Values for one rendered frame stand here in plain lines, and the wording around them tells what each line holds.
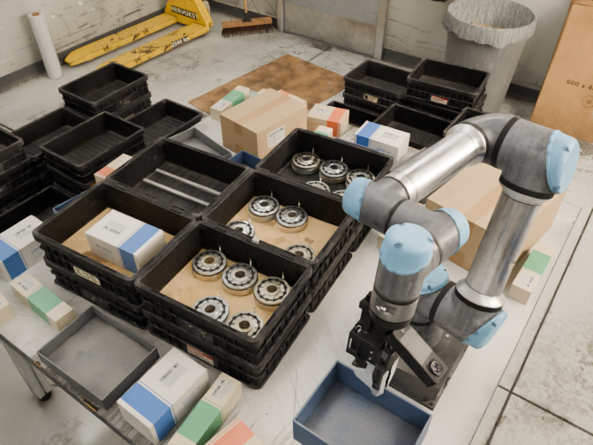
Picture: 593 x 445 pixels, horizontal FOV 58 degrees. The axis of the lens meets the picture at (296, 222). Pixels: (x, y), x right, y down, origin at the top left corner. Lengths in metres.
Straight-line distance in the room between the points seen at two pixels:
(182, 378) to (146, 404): 0.11
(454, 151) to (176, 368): 0.89
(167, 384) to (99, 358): 0.28
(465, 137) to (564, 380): 1.64
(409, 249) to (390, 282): 0.07
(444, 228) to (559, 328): 1.94
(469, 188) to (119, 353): 1.22
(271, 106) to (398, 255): 1.60
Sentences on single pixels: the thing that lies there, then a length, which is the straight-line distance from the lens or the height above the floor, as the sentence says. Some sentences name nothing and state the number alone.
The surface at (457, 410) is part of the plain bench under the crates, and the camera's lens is 1.57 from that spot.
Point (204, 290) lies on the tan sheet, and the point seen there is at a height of 0.83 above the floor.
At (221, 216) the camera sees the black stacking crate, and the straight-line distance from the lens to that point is 1.75.
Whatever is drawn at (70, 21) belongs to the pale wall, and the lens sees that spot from 5.03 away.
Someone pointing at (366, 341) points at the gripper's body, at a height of 1.26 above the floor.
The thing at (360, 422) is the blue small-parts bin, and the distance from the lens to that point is 1.09.
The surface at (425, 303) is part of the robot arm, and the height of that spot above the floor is 0.99.
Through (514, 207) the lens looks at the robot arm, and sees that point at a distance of 1.23.
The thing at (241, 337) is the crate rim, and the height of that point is 0.93.
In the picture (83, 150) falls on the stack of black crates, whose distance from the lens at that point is 2.91.
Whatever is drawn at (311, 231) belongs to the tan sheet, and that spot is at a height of 0.83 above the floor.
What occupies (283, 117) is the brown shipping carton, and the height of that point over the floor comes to 0.86.
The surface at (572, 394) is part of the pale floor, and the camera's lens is 2.61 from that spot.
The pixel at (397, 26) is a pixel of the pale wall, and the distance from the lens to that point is 4.65.
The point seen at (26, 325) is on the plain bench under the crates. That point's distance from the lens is 1.85.
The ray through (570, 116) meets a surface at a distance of 4.12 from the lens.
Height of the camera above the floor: 2.02
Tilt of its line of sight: 42 degrees down
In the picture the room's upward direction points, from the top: straight up
